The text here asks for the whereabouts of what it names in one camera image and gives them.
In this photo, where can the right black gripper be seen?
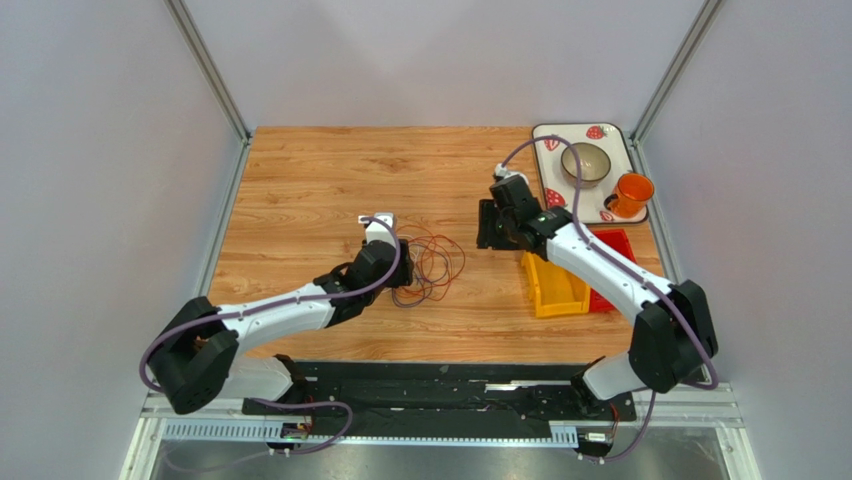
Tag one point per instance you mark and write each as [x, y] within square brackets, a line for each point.
[490, 226]

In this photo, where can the strawberry pattern tray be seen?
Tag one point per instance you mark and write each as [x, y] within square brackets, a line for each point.
[552, 140]

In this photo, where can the yellow plastic bin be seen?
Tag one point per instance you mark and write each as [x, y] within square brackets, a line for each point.
[554, 291]

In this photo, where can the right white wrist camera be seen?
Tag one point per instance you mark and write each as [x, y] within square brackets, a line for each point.
[502, 172]

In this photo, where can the orange mug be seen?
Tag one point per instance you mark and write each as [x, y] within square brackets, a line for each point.
[630, 195]

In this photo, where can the red plastic bin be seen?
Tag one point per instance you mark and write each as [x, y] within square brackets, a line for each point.
[618, 240]

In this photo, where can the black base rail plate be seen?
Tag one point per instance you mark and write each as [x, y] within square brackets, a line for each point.
[478, 401]

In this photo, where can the beige ceramic bowl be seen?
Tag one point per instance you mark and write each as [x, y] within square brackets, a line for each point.
[585, 164]

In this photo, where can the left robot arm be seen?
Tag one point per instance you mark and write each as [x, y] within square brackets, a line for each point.
[201, 354]

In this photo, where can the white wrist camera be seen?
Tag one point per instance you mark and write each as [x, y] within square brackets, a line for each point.
[379, 227]
[502, 172]

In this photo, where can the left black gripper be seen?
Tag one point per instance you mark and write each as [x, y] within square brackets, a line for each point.
[404, 274]

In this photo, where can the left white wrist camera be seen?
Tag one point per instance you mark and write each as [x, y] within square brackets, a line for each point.
[379, 227]

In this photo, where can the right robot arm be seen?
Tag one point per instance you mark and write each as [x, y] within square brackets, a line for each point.
[672, 330]

